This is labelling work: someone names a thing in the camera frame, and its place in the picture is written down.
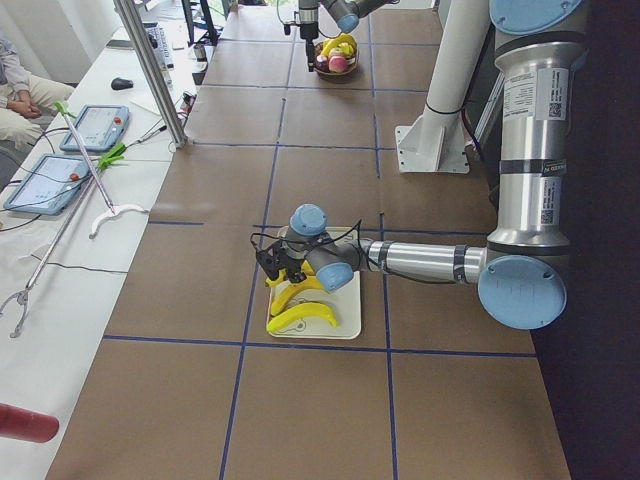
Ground far teach pendant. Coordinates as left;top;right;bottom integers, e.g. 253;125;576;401
67;104;130;153

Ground seated person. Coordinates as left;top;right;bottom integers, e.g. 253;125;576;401
1;32;74;153

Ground near teach pendant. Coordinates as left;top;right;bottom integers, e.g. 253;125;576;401
3;154;90;215

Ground pink red apple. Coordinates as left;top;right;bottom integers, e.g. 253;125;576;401
328;55;349;75

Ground black computer mouse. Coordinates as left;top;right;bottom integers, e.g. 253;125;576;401
110;77;134;91

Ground red cylinder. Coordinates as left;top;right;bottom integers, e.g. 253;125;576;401
1;404;59;443

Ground teach pendant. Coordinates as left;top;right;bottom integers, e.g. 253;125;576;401
67;104;130;153
3;154;90;215

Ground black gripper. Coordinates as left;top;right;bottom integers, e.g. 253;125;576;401
299;22;316;72
278;249;307;284

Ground brown wicker basket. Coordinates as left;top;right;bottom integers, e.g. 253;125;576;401
313;41;358;77

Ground aluminium frame post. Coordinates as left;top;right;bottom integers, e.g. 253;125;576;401
113;0;188;149

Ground white bear tray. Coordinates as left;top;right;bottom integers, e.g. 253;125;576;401
264;224;363;342

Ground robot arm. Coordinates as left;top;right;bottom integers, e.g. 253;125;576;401
293;0;392;72
269;1;590;329

